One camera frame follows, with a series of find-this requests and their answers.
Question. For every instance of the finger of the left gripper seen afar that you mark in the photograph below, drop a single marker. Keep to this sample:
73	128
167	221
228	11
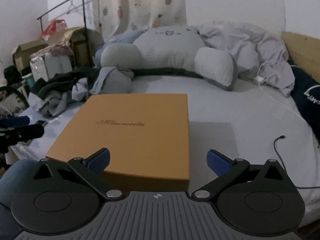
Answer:
18	129

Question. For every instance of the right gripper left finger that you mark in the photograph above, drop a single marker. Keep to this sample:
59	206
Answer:
89	169

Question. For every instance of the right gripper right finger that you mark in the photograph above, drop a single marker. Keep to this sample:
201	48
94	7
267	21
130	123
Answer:
228	171

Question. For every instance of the orange box lid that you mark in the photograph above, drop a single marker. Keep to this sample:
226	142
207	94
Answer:
147	136

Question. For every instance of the blue jeans leg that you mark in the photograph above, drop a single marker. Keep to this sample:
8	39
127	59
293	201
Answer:
11	182

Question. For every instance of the silver foil bag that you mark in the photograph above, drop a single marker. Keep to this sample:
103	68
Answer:
46	66

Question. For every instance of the grey crumpled clothing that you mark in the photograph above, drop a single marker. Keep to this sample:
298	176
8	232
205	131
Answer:
111	80

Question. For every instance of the dark green garment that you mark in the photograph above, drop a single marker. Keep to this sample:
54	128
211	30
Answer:
62	83

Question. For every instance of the dark navy printed pillow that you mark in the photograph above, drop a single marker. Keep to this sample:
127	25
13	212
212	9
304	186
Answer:
306	97

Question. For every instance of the brown cardboard pile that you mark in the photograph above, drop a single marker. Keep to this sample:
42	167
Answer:
78	43

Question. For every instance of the red plastic bag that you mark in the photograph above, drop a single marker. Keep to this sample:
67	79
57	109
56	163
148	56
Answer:
54	27

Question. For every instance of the black clothes rack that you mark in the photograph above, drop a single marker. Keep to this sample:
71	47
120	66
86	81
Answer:
76	13

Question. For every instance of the lavender crumpled blanket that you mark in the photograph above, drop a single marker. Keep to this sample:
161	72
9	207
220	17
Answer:
249	47

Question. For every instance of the large grey plush pillow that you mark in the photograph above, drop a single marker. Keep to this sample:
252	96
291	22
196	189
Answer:
172	50

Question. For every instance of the wooden headboard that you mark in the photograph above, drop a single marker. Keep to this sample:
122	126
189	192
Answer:
304	51

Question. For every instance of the pineapple print curtain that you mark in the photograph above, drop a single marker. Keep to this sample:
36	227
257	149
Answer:
113	17

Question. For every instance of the white charger with cable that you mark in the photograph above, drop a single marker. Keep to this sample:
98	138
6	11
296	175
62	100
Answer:
261	80

